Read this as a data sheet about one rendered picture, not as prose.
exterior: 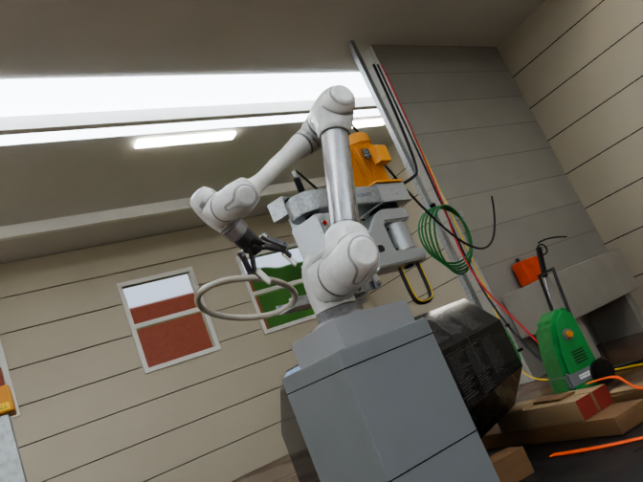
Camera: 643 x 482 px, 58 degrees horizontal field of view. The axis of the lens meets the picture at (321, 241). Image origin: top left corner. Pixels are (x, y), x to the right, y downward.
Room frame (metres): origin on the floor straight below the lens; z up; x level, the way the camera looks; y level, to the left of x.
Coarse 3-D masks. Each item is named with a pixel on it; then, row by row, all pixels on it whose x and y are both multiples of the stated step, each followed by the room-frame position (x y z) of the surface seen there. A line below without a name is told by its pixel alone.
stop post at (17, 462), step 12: (0, 396) 1.66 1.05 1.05; (12, 396) 1.77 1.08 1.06; (0, 408) 1.65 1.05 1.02; (12, 408) 1.67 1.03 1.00; (0, 420) 1.66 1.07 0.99; (0, 432) 1.66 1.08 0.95; (12, 432) 1.68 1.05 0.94; (0, 444) 1.66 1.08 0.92; (12, 444) 1.67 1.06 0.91; (0, 456) 1.65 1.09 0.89; (12, 456) 1.67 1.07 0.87; (0, 468) 1.65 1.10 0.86; (12, 468) 1.66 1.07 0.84; (0, 480) 1.65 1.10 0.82; (12, 480) 1.66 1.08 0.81; (24, 480) 1.67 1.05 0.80
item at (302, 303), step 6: (366, 282) 3.23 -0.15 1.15; (372, 282) 3.27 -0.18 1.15; (378, 282) 3.25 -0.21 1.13; (360, 288) 3.16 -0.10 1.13; (366, 288) 3.22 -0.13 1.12; (372, 288) 3.25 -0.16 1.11; (378, 288) 3.29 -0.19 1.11; (354, 294) 3.14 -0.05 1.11; (360, 294) 3.33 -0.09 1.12; (366, 294) 3.37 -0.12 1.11; (300, 300) 2.84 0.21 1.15; (306, 300) 2.87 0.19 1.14; (282, 306) 2.90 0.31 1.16; (294, 306) 2.80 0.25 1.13; (300, 306) 2.87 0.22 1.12; (306, 306) 2.93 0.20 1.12; (288, 312) 2.89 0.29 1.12; (294, 312) 2.95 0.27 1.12
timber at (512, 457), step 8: (512, 448) 2.86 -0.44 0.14; (520, 448) 2.80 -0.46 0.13; (496, 456) 2.82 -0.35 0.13; (504, 456) 2.76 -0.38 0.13; (512, 456) 2.78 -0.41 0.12; (520, 456) 2.79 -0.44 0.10; (496, 464) 2.73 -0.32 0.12; (504, 464) 2.75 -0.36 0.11; (512, 464) 2.77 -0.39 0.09; (520, 464) 2.79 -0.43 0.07; (528, 464) 2.80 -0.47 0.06; (504, 472) 2.74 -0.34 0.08; (512, 472) 2.76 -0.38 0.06; (520, 472) 2.78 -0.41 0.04; (528, 472) 2.79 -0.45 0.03; (504, 480) 2.74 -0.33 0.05; (512, 480) 2.75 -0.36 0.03; (520, 480) 2.77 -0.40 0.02
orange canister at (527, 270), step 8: (536, 256) 6.14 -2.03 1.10; (520, 264) 6.02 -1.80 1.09; (528, 264) 6.03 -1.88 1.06; (536, 264) 6.10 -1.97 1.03; (520, 272) 6.05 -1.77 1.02; (528, 272) 6.00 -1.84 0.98; (536, 272) 6.06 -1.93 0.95; (520, 280) 6.09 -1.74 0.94; (528, 280) 6.01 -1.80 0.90; (536, 280) 6.03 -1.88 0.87
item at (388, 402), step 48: (384, 336) 1.88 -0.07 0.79; (432, 336) 2.00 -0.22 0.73; (288, 384) 2.05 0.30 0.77; (336, 384) 1.82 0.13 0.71; (384, 384) 1.83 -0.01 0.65; (432, 384) 1.94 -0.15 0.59; (336, 432) 1.90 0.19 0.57; (384, 432) 1.79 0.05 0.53; (432, 432) 1.90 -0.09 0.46; (336, 480) 1.99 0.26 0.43; (384, 480) 1.78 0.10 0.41; (432, 480) 1.85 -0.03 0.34; (480, 480) 1.96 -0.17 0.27
